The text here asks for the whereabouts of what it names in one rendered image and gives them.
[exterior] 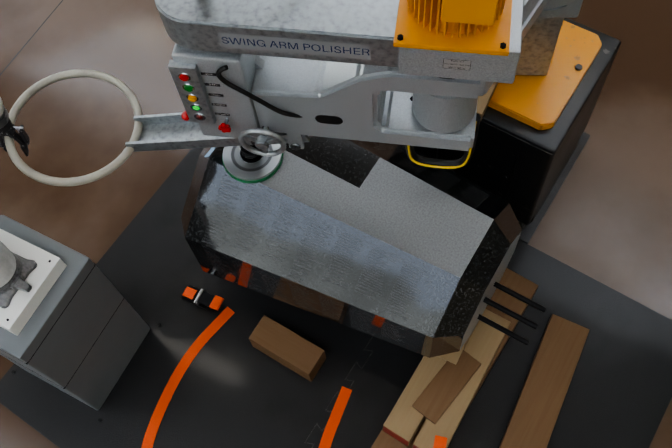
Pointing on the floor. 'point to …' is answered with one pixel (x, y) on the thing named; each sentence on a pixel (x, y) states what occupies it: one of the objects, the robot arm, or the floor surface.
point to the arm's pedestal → (75, 327)
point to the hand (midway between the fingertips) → (17, 149)
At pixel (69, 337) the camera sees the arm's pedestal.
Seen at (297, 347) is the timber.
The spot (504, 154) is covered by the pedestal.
